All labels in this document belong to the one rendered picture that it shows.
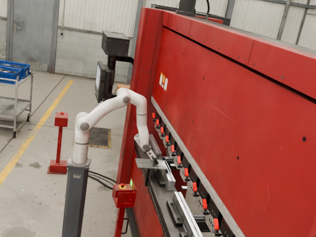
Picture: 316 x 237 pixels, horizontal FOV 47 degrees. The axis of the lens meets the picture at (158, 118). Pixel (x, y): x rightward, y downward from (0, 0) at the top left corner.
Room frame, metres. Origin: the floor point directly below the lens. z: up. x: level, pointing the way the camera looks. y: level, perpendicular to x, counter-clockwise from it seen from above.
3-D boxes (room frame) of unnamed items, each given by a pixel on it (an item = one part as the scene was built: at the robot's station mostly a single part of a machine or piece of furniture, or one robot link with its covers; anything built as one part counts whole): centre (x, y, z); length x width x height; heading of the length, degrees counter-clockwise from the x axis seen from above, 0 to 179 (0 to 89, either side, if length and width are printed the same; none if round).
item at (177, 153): (2.66, -0.24, 1.26); 0.15 x 0.09 x 0.17; 15
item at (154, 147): (3.55, 0.00, 0.92); 0.50 x 0.06 x 0.10; 15
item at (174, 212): (2.42, -0.25, 0.89); 0.30 x 0.05 x 0.03; 15
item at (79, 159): (2.77, 0.59, 1.09); 0.19 x 0.19 x 0.18
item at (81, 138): (2.80, 0.60, 1.30); 0.19 x 0.12 x 0.24; 18
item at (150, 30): (4.01, -0.06, 1.15); 0.85 x 0.25 x 2.30; 105
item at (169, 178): (2.97, -0.16, 0.92); 0.39 x 0.06 x 0.10; 15
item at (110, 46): (4.11, 0.63, 1.53); 0.51 x 0.25 x 0.85; 17
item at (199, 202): (2.08, -0.40, 1.26); 0.15 x 0.09 x 0.17; 15
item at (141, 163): (2.98, 0.00, 1.00); 0.26 x 0.18 x 0.01; 105
